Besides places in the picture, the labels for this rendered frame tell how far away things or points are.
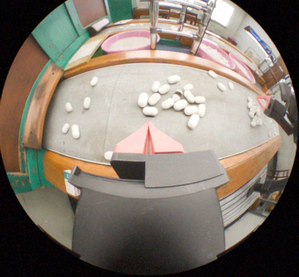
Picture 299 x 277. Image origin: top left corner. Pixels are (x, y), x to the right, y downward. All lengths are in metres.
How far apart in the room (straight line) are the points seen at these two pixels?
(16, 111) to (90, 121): 0.30
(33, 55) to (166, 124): 0.53
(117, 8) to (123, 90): 2.73
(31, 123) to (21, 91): 0.13
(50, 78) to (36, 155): 0.27
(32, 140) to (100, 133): 0.24
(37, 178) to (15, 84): 0.32
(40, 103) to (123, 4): 2.71
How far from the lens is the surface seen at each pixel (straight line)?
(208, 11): 0.36
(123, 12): 2.86
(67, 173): 0.25
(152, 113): 0.19
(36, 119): 0.36
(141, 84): 0.25
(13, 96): 0.41
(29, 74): 0.44
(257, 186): 0.76
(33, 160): 0.42
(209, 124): 0.26
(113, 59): 0.33
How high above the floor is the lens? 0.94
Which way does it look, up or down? 77 degrees down
